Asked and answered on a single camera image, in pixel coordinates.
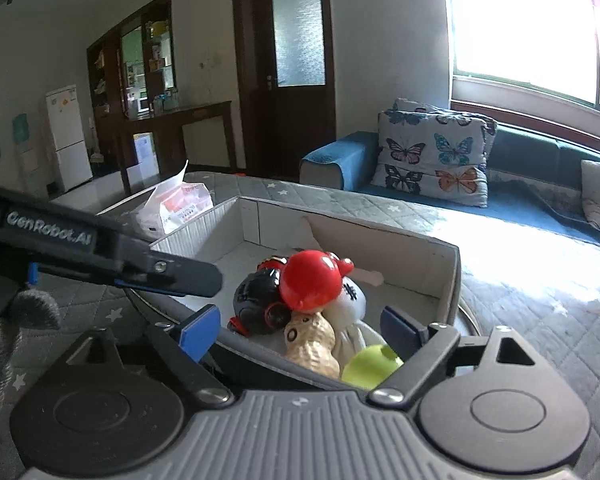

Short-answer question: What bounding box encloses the black and red toy figure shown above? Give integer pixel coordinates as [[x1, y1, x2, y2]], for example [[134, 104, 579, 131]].
[[228, 255, 295, 337]]

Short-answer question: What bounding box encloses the large window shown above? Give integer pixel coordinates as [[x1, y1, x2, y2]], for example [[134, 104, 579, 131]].
[[442, 0, 600, 122]]

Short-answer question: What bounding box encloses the green ball toy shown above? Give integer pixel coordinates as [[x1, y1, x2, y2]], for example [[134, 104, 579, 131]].
[[340, 343, 405, 392]]

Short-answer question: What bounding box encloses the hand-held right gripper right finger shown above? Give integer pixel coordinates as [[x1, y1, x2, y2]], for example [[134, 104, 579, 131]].
[[367, 306, 552, 409]]

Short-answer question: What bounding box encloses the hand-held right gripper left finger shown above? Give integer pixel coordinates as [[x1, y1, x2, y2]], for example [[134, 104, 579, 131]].
[[55, 304, 235, 407]]

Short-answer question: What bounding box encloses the tan peanut toy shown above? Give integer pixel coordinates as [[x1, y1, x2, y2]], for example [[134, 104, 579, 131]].
[[283, 310, 342, 381]]

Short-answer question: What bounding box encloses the grey quilted star blanket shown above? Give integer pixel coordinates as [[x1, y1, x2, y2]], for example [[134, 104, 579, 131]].
[[0, 170, 600, 480]]

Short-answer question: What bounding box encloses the blue sofa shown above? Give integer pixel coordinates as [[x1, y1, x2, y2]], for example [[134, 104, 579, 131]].
[[298, 121, 600, 252]]

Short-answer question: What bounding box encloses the dark wooden display cabinet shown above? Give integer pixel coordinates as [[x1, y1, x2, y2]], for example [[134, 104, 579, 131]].
[[85, 0, 177, 181]]

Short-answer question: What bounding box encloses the dark wooden sideboard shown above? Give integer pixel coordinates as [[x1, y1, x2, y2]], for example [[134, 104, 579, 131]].
[[117, 100, 237, 196]]

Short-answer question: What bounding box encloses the red round toy figure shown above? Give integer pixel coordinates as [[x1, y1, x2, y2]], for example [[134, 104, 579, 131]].
[[279, 249, 356, 312]]

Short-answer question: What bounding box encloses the plastic tissue pack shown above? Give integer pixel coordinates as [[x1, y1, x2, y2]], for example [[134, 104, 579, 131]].
[[121, 160, 215, 239]]

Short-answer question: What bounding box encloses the grey storage box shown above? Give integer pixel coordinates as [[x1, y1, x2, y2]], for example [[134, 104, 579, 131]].
[[124, 195, 464, 397]]

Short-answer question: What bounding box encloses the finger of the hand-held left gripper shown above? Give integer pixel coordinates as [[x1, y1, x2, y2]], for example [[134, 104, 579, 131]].
[[114, 246, 224, 299]]

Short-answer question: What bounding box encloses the white doll toy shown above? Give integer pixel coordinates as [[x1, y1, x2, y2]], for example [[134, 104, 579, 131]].
[[324, 269, 385, 367]]

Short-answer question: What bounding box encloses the dark wooden glass door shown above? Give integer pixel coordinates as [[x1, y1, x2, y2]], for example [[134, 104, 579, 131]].
[[231, 0, 338, 177]]

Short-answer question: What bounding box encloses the butterfly pattern pillow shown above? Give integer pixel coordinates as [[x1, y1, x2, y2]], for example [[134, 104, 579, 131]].
[[369, 97, 499, 209]]

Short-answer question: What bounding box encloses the white refrigerator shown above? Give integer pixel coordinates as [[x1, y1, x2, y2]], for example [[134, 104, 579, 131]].
[[44, 84, 94, 194]]

